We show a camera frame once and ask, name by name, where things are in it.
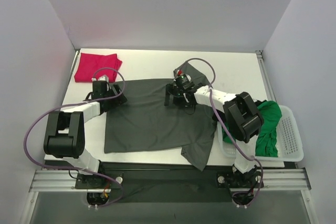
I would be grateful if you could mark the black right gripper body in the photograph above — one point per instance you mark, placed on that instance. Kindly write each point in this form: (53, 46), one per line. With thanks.
(173, 92)

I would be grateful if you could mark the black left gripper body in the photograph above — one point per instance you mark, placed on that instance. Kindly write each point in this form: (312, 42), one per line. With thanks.
(116, 94)

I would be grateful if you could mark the grey t shirt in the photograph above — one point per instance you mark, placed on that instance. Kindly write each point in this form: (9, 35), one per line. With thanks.
(143, 123)

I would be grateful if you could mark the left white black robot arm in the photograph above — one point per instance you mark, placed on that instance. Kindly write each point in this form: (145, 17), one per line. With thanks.
(65, 131)

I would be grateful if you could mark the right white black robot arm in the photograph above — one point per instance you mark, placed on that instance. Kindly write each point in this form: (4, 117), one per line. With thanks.
(241, 137)

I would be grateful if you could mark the folded red t shirt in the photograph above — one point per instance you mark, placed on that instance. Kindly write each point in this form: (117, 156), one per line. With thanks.
(89, 64)

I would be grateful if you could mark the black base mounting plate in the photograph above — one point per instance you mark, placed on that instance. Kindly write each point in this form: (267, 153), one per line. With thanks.
(155, 183)

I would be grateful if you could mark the green t shirt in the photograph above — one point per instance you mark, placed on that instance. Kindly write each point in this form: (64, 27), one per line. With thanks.
(267, 139)

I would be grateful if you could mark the white perforated plastic basket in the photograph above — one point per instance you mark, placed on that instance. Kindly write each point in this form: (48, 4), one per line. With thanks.
(289, 142)

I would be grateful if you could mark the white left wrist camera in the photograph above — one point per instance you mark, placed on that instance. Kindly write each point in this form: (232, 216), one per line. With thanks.
(103, 79)

